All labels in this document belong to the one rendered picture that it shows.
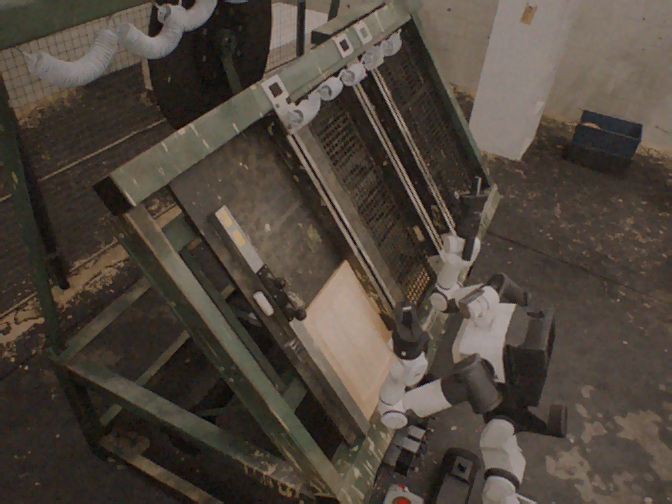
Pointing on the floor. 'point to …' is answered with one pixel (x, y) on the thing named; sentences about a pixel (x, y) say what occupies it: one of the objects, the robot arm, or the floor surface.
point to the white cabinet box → (519, 73)
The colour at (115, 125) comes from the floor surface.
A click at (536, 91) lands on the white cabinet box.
